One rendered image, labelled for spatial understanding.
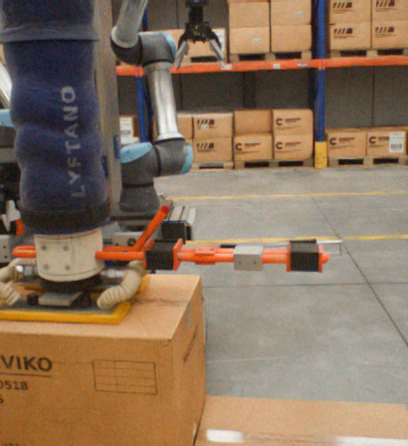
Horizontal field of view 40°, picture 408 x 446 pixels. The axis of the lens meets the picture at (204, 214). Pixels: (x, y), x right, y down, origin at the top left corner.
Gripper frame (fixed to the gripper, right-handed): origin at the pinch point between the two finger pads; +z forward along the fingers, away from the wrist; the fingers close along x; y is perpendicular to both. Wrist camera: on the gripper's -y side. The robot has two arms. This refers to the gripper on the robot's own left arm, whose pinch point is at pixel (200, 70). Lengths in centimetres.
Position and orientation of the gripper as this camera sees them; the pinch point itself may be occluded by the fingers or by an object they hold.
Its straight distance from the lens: 180.0
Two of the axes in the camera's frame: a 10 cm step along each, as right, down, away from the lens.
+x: 10.0, -0.3, -0.5
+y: -0.4, 2.5, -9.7
